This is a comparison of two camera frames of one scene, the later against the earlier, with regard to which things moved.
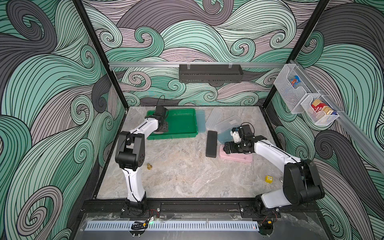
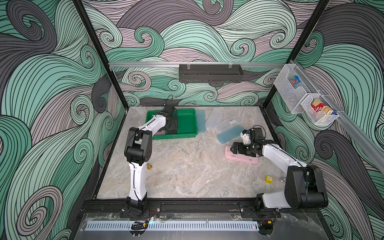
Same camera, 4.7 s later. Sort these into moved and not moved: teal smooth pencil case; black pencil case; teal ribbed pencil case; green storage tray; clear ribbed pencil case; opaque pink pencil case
Moved: black pencil case; opaque pink pencil case
Not moved: teal smooth pencil case; green storage tray; teal ribbed pencil case; clear ribbed pencil case
